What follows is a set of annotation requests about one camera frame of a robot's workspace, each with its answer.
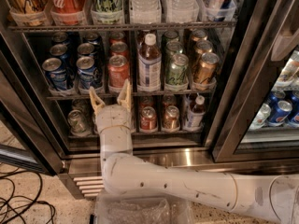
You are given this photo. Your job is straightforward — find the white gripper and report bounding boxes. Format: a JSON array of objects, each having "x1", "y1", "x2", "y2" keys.
[{"x1": 89, "y1": 79, "x2": 132, "y2": 133}]

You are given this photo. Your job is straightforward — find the red coke can front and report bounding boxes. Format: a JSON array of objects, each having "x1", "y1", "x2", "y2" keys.
[{"x1": 108, "y1": 55, "x2": 130, "y2": 88}]

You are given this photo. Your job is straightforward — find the red coke can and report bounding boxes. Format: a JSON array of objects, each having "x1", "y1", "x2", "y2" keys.
[
  {"x1": 109, "y1": 31, "x2": 126, "y2": 45},
  {"x1": 108, "y1": 55, "x2": 130, "y2": 88},
  {"x1": 110, "y1": 42, "x2": 129, "y2": 59}
]

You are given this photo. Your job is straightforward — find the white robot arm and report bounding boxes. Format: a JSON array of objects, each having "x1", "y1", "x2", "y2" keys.
[{"x1": 89, "y1": 81, "x2": 299, "y2": 224}]

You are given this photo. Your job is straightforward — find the blue pepsi can front right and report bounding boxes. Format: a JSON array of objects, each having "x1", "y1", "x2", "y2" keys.
[{"x1": 76, "y1": 56, "x2": 102, "y2": 90}]

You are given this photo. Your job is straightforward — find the blue pepsi can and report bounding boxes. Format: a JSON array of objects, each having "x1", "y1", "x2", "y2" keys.
[
  {"x1": 42, "y1": 58, "x2": 68, "y2": 91},
  {"x1": 76, "y1": 56, "x2": 102, "y2": 90},
  {"x1": 77, "y1": 43, "x2": 97, "y2": 59},
  {"x1": 50, "y1": 44, "x2": 70, "y2": 66}
]

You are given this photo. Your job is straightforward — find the silver can lower left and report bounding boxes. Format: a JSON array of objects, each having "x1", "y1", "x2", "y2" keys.
[{"x1": 67, "y1": 109, "x2": 91, "y2": 136}]

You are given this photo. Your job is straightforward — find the red can lower shelf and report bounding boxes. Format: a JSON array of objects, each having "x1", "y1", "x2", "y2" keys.
[{"x1": 140, "y1": 106, "x2": 157, "y2": 131}]

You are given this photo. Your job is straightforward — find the red coke can middle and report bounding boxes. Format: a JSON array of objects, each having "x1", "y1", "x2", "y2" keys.
[{"x1": 110, "y1": 42, "x2": 129, "y2": 59}]

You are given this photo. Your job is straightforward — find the blue pepsi can middle right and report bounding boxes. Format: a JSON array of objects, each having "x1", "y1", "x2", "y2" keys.
[{"x1": 77, "y1": 43, "x2": 97, "y2": 59}]

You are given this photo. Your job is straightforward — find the blue pepsi can front left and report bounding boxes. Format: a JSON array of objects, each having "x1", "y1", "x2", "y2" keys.
[{"x1": 42, "y1": 58, "x2": 68, "y2": 91}]

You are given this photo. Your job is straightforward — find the gold can lower shelf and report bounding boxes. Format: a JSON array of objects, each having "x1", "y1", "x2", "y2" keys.
[{"x1": 163, "y1": 105, "x2": 179, "y2": 129}]

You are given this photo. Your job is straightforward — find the red coke can back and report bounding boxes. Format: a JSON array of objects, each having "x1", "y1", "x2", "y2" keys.
[{"x1": 109, "y1": 31, "x2": 126, "y2": 45}]

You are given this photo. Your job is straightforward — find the green can front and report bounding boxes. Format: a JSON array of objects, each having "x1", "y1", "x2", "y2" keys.
[{"x1": 165, "y1": 53, "x2": 189, "y2": 85}]

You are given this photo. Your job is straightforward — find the green can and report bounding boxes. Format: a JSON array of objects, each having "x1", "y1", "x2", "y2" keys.
[
  {"x1": 165, "y1": 41, "x2": 184, "y2": 59},
  {"x1": 165, "y1": 53, "x2": 189, "y2": 85}
]

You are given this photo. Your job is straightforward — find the blue pepsi can middle left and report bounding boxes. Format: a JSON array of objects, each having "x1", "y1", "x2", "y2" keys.
[{"x1": 50, "y1": 44, "x2": 70, "y2": 66}]

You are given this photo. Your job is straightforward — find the green can middle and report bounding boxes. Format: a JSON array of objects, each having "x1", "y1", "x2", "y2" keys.
[{"x1": 165, "y1": 41, "x2": 184, "y2": 59}]

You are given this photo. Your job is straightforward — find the small tea bottle lower shelf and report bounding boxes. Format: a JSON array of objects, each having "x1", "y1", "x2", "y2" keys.
[{"x1": 185, "y1": 95, "x2": 206, "y2": 129}]

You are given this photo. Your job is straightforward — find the gold can front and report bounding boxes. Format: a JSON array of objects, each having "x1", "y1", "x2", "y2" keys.
[{"x1": 193, "y1": 52, "x2": 220, "y2": 85}]

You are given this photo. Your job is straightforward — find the gold can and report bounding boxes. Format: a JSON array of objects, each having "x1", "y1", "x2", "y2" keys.
[
  {"x1": 194, "y1": 40, "x2": 213, "y2": 59},
  {"x1": 193, "y1": 52, "x2": 220, "y2": 85}
]

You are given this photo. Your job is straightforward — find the gold can middle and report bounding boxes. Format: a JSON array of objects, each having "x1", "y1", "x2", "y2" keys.
[{"x1": 194, "y1": 40, "x2": 213, "y2": 59}]

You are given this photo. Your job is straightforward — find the large red coke bottle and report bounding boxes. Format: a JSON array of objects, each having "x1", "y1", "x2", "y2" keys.
[{"x1": 51, "y1": 0, "x2": 85, "y2": 25}]

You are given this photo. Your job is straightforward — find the steel fridge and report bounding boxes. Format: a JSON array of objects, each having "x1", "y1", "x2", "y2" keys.
[{"x1": 0, "y1": 0, "x2": 299, "y2": 198}]

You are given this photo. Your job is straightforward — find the blue pepsi can right compartment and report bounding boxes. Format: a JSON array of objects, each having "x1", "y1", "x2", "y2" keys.
[{"x1": 267, "y1": 100, "x2": 292, "y2": 126}]

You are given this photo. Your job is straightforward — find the brown tea bottle white cap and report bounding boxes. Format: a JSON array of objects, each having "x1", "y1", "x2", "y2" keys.
[{"x1": 138, "y1": 34, "x2": 162, "y2": 88}]

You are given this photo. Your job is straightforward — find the clear plastic bin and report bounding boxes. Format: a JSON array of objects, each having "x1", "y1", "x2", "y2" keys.
[{"x1": 93, "y1": 191, "x2": 194, "y2": 224}]

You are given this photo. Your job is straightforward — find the black floor cables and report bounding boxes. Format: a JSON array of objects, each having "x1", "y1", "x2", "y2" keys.
[{"x1": 0, "y1": 161, "x2": 57, "y2": 224}]

